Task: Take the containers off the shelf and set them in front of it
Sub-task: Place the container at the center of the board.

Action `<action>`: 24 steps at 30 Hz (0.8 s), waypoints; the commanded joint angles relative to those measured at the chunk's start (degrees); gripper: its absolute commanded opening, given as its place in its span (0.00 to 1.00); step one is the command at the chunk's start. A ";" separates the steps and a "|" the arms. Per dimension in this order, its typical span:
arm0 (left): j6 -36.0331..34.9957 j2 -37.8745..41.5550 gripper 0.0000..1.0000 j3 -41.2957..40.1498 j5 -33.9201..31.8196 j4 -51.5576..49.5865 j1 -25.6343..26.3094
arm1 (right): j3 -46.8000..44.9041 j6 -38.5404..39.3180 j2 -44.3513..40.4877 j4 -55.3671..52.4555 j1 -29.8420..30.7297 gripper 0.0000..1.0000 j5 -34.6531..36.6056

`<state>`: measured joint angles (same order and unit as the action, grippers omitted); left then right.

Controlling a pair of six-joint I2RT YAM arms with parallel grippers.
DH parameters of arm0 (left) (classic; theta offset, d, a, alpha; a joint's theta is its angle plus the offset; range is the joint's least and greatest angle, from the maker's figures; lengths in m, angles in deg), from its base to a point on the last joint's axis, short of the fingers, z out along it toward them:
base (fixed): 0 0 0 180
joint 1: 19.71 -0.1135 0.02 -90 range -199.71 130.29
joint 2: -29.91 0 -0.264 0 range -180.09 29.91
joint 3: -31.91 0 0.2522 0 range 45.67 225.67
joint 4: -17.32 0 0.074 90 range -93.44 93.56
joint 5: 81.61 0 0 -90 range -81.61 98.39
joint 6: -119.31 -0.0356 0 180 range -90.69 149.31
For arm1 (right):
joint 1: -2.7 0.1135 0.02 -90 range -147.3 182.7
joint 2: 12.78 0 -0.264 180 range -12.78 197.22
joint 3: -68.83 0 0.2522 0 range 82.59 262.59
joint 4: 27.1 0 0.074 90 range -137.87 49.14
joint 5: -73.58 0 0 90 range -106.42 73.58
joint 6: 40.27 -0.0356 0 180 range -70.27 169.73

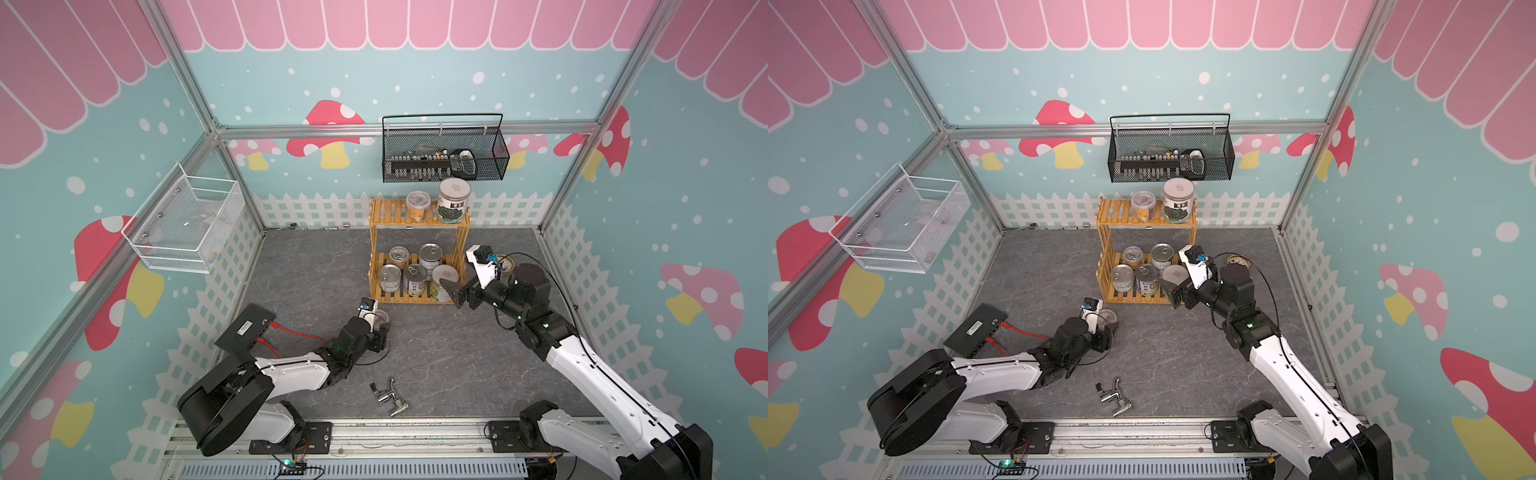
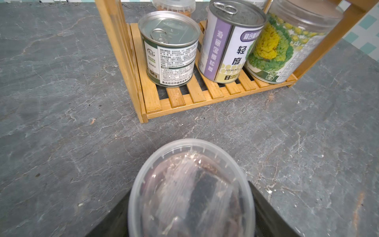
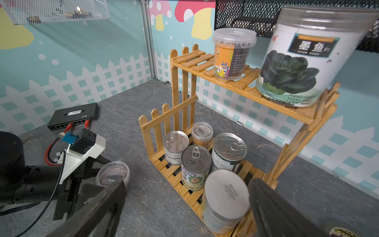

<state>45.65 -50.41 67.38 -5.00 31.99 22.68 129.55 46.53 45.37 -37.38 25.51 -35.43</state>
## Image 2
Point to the purple label tin can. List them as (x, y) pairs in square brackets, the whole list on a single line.
[(232, 28)]

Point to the green label tin can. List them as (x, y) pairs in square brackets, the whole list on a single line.
[(170, 42)]

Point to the cauliflower label plastic jar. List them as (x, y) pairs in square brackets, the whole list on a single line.
[(292, 32)]

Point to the clear tub red contents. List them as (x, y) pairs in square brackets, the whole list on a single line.
[(191, 188)]

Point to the wooden two-tier shelf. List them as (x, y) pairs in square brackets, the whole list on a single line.
[(127, 46)]

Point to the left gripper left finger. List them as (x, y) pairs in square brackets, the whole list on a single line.
[(115, 224)]

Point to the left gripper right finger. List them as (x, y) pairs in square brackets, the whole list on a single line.
[(268, 222)]

